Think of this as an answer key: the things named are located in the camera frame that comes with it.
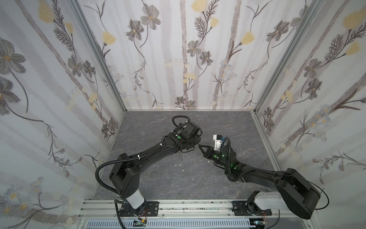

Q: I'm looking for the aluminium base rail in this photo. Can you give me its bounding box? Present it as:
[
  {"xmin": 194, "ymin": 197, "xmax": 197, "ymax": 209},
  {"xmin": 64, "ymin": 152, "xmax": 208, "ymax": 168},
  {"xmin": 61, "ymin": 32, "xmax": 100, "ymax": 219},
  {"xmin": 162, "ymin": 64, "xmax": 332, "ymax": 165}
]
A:
[{"xmin": 77, "ymin": 199, "xmax": 307, "ymax": 223}]

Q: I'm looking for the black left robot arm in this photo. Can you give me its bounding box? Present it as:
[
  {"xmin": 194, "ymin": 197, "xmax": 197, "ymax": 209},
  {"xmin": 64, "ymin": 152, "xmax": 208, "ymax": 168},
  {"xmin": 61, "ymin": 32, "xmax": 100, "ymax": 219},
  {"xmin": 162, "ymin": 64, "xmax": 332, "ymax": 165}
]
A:
[{"xmin": 109, "ymin": 122, "xmax": 203, "ymax": 213}]

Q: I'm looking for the black corrugated cable hose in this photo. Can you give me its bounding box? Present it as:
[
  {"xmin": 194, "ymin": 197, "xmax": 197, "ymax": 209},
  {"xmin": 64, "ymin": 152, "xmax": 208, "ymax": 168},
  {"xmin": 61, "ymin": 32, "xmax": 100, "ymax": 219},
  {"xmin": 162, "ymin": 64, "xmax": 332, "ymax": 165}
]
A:
[{"xmin": 95, "ymin": 145, "xmax": 164, "ymax": 195}]

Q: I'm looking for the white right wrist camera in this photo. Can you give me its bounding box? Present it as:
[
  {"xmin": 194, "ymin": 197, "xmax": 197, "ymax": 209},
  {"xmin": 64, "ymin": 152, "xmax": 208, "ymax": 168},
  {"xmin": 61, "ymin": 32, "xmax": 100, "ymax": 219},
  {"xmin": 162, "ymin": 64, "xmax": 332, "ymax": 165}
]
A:
[{"xmin": 213, "ymin": 135, "xmax": 225, "ymax": 151}]

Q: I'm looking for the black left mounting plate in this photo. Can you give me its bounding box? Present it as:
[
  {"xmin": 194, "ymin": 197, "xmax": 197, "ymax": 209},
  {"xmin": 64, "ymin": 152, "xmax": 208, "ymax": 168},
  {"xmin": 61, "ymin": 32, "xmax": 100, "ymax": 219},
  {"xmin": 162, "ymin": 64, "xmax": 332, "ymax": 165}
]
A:
[{"xmin": 143, "ymin": 201, "xmax": 159, "ymax": 217}]

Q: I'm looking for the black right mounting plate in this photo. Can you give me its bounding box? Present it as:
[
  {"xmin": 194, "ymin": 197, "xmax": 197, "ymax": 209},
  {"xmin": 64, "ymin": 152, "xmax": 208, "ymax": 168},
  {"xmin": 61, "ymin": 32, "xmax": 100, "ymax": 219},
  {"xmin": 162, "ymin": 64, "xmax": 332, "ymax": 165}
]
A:
[{"xmin": 232, "ymin": 200, "xmax": 251, "ymax": 216}]

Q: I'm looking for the black mounting plate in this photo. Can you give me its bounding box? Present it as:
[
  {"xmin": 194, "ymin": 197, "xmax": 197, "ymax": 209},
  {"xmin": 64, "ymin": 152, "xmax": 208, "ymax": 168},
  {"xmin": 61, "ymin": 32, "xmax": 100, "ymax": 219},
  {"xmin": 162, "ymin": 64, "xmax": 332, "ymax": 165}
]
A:
[
  {"xmin": 143, "ymin": 201, "xmax": 159, "ymax": 217},
  {"xmin": 232, "ymin": 200, "xmax": 251, "ymax": 216}
]

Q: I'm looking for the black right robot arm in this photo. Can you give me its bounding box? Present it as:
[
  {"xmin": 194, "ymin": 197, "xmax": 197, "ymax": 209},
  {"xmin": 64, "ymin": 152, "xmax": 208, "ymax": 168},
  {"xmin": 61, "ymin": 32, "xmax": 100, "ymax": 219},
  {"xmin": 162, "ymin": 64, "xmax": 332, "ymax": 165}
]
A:
[{"xmin": 199, "ymin": 145, "xmax": 321, "ymax": 219}]

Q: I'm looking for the white slotted cable duct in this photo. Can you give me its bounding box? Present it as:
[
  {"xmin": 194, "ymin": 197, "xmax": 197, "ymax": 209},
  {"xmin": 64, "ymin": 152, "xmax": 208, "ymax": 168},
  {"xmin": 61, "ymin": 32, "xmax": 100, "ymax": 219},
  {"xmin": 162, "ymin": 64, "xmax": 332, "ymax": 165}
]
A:
[{"xmin": 85, "ymin": 219, "xmax": 255, "ymax": 229}]

